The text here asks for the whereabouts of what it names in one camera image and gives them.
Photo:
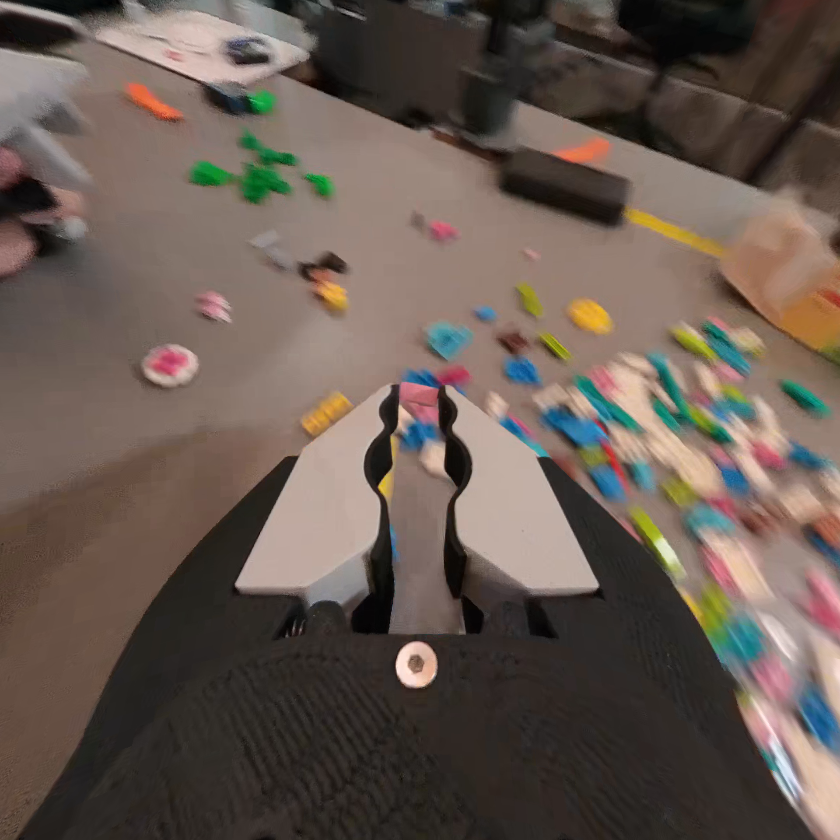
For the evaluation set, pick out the person's left hand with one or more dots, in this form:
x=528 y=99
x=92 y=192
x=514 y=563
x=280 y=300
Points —
x=26 y=243

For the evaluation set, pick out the yellow round toy brick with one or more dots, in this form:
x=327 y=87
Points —
x=331 y=295

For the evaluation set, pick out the small blue toy brick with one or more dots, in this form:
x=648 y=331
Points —
x=485 y=313

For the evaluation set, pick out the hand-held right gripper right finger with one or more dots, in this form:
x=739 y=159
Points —
x=531 y=531

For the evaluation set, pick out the dark brown wedge toy brick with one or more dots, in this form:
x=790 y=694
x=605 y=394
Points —
x=325 y=266

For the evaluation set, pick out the white paper sheet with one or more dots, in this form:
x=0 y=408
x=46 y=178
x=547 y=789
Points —
x=203 y=46

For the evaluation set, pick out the cyan arch toy brick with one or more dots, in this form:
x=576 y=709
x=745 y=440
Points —
x=449 y=340

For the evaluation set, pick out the lime toy plate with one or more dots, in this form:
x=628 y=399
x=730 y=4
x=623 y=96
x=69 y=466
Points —
x=555 y=346

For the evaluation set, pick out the small pink toy brick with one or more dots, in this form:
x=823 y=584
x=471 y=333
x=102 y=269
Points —
x=443 y=231

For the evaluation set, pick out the white round pie toy brick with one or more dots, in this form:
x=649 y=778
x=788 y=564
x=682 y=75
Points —
x=169 y=365

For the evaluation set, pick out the group of green toy bricks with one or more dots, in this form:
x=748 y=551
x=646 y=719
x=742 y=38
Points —
x=262 y=177

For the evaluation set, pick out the dark brown clip toy brick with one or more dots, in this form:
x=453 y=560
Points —
x=514 y=341

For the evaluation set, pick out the dark blue toy piece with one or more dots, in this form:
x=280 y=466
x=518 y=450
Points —
x=228 y=97

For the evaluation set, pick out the black rectangular block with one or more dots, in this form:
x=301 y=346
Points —
x=564 y=184

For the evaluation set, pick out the grey toy axle rod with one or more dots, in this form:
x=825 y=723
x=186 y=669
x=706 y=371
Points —
x=272 y=249

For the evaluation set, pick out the grey desk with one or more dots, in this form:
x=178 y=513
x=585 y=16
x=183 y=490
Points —
x=164 y=459

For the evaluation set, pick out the colourful cardboard box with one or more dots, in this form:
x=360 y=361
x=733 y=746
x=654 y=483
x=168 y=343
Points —
x=794 y=282

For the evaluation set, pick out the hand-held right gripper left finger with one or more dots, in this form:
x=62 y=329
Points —
x=308 y=525

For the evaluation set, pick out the pile of colourful toy bricks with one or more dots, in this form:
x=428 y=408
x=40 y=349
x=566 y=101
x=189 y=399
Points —
x=689 y=459

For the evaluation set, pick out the lime green toy brick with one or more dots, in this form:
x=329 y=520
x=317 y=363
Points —
x=529 y=300

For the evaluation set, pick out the yellow round toy plate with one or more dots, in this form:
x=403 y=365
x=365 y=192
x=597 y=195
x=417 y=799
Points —
x=589 y=316

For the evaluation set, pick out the yellow tape strip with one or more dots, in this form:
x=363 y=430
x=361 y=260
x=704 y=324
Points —
x=676 y=231

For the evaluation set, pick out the group of yellow toy bricks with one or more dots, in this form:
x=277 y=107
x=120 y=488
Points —
x=327 y=413

